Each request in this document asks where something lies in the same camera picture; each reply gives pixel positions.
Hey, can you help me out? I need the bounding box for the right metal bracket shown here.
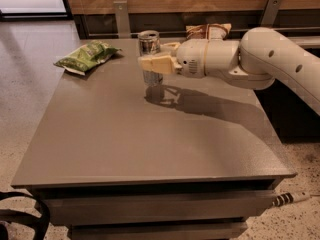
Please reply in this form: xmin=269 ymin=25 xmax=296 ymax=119
xmin=259 ymin=0 xmax=283 ymax=27

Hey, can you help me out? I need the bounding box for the grey drawer cabinet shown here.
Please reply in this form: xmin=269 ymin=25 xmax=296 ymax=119
xmin=12 ymin=40 xmax=294 ymax=240

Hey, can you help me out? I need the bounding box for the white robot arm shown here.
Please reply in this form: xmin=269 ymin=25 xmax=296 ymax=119
xmin=138 ymin=27 xmax=320 ymax=114

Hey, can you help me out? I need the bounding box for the silver redbull can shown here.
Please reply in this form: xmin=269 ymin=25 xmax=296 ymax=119
xmin=138 ymin=30 xmax=163 ymax=87

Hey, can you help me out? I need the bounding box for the brown and cream chip bag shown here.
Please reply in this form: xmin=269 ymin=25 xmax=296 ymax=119
xmin=186 ymin=23 xmax=232 ymax=40

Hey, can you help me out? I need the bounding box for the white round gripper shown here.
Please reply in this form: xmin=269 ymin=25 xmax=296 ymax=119
xmin=138 ymin=39 xmax=208 ymax=78

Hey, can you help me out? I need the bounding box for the left metal bracket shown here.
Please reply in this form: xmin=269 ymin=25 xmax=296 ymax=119
xmin=113 ymin=0 xmax=131 ymax=39

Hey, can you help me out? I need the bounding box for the green jalapeno chip bag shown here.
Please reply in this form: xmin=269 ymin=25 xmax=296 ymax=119
xmin=54 ymin=40 xmax=120 ymax=76

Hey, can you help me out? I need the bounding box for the metal bracket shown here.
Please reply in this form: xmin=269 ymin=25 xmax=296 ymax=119
xmin=113 ymin=0 xmax=131 ymax=39
xmin=259 ymin=0 xmax=283 ymax=27

